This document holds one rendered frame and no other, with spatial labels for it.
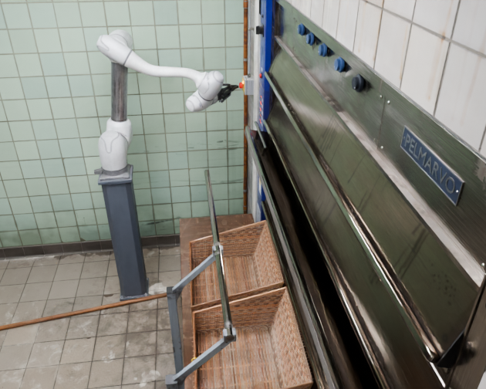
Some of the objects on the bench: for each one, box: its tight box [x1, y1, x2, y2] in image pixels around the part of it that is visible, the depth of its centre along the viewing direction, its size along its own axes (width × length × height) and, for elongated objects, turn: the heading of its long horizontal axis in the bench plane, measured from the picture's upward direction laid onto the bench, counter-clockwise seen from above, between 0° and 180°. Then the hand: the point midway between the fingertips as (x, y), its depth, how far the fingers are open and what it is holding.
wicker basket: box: [188, 220, 285, 328], centre depth 261 cm, size 49×56×28 cm
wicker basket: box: [191, 287, 314, 389], centre depth 211 cm, size 49×56×28 cm
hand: (233, 87), depth 299 cm, fingers closed
